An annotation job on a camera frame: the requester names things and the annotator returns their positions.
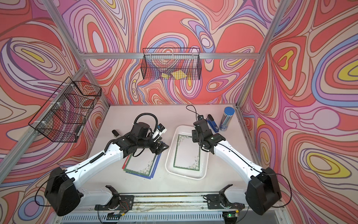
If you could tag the left black wire basket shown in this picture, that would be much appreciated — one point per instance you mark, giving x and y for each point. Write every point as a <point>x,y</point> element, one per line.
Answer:
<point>63,116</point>

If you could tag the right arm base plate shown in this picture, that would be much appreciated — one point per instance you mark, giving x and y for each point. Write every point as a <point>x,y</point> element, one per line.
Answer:
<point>218,201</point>

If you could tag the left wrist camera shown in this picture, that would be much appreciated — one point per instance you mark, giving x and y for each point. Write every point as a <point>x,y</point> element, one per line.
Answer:
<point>159,131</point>

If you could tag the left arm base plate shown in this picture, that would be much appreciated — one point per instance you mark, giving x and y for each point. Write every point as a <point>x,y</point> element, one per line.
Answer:
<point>117,203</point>

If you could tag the white plastic storage tray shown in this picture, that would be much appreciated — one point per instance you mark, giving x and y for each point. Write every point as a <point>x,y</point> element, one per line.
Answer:
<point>189,174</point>

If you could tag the black wire basket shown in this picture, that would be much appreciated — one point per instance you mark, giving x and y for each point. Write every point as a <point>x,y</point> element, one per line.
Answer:
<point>159,63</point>
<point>63,116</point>

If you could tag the black white marker pen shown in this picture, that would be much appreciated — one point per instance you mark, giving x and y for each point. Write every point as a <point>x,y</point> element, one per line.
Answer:
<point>115,133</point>

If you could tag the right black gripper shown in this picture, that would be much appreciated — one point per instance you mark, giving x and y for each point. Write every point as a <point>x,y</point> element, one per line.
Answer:
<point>194,137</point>

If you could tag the blue lidded pen tube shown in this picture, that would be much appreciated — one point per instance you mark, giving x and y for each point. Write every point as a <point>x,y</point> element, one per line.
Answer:
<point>226,118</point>

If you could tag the back black wire basket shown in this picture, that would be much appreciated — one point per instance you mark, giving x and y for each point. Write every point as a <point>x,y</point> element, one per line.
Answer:
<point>159,63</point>

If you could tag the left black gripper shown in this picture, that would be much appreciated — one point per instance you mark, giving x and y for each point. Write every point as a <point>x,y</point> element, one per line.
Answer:
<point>155,150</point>

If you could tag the green bordered sheet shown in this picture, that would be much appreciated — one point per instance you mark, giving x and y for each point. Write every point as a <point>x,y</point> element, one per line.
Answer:
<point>187,154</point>
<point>142,163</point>

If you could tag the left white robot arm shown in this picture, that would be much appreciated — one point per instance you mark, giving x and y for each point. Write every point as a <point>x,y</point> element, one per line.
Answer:
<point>63,190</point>

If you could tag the blue stapler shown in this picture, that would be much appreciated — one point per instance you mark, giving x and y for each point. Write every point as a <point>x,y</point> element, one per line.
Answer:
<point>212,123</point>

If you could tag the yellow sticky note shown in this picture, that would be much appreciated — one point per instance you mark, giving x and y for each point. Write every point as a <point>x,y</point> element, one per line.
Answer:
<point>179,74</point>

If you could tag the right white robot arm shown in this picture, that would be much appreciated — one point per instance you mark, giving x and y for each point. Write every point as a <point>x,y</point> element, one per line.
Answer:
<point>262,191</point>

